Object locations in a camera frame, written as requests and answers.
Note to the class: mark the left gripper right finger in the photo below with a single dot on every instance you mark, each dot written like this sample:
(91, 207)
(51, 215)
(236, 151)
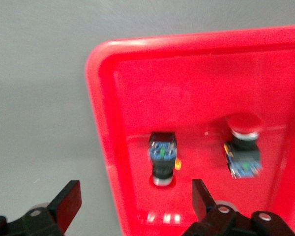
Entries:
(202, 209)

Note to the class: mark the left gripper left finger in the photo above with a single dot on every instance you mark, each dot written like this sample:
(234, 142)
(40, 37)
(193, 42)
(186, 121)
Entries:
(66, 206)

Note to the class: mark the red mushroom push button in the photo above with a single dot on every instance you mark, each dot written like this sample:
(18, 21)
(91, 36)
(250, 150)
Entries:
(245, 142)
(162, 169)

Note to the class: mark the red plastic tray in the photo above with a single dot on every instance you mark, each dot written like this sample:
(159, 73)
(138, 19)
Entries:
(186, 98)

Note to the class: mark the dark grey table mat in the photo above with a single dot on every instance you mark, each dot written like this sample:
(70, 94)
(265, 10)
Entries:
(39, 73)

